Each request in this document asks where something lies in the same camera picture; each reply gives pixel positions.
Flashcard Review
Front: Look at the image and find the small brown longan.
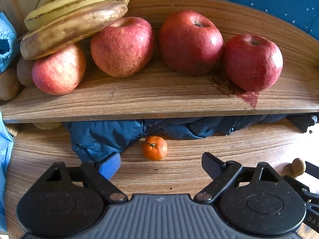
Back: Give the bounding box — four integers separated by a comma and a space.
291, 158, 306, 177

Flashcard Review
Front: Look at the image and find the dark blue jacket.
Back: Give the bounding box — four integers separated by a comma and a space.
63, 113, 318, 162

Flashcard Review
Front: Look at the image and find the small orange mandarin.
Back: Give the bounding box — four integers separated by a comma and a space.
141, 136, 168, 161

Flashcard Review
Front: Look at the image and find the curved wooden shelf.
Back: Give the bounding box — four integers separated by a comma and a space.
1, 0, 318, 123

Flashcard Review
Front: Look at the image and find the pale red apple left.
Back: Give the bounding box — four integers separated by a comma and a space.
31, 44, 87, 96

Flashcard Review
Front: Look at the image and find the light blue striped garment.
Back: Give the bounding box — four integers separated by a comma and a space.
0, 115, 14, 232

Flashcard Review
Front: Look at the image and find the red apple right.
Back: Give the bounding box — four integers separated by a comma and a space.
222, 34, 283, 92

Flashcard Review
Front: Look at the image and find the left kiwi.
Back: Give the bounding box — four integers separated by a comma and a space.
0, 68, 21, 101

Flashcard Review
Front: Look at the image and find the kiwi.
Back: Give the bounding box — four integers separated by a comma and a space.
17, 57, 35, 86
0, 68, 21, 101

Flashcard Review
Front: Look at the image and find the right kiwi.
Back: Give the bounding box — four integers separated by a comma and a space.
17, 57, 35, 86

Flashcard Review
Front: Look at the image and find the brown bruised banana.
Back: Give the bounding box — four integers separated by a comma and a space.
20, 1, 128, 60

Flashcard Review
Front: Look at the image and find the blue shoe cover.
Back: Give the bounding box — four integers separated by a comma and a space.
0, 12, 20, 73

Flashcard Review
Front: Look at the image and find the middle yellow banana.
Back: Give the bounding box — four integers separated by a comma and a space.
24, 0, 139, 32

